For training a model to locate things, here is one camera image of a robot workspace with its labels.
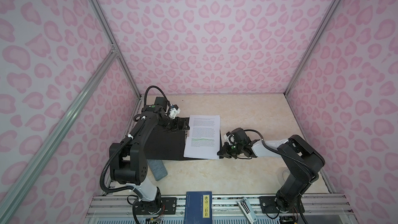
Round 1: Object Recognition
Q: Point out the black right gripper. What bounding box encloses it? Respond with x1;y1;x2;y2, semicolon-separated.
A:
215;141;244;160

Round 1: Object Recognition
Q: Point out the printed paper sheet bottom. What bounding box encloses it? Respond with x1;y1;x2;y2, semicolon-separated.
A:
183;115;221;160

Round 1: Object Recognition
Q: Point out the teal folder with black inside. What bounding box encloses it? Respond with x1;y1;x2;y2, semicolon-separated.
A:
136;116;223;161

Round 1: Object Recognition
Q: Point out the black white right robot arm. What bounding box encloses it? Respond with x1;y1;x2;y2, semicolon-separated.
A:
217;128;325;213

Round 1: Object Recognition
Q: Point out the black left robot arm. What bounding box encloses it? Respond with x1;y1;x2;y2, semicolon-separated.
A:
100;105;190;214

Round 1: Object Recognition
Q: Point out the grey sponge eraser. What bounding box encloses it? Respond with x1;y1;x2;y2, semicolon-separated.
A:
147;159;168;181

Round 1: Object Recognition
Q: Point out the blue book yellow label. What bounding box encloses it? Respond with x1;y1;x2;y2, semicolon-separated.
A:
184;191;212;224

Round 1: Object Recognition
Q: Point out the white tape roll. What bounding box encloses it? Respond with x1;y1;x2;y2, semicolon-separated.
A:
278;168;290;186

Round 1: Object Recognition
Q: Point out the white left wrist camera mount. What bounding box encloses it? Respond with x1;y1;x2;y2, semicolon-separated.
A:
168;105;180;119

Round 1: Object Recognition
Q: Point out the white clip on rail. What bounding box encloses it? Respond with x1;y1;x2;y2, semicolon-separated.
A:
237;197;257;224

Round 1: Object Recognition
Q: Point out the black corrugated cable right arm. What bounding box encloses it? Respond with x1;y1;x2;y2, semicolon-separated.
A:
244;129;321;224

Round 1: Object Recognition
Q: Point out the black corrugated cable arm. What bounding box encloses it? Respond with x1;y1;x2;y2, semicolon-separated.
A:
244;129;321;224
99;85;170;224

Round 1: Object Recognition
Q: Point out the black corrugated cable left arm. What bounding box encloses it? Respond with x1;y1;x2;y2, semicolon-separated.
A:
99;85;170;224

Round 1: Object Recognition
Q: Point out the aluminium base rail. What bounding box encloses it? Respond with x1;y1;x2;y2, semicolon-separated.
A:
84;194;358;224

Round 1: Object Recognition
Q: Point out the aluminium frame post left rear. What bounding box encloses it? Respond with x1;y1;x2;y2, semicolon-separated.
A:
88;0;141;99

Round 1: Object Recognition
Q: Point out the aluminium frame post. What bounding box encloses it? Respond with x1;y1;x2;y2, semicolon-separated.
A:
88;0;141;99
284;0;343;98

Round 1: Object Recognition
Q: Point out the aluminium diagonal frame bar left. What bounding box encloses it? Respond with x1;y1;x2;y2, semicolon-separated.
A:
1;50;118;224

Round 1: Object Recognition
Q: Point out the aluminium frame post right rear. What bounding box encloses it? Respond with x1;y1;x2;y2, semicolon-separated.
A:
284;0;343;98

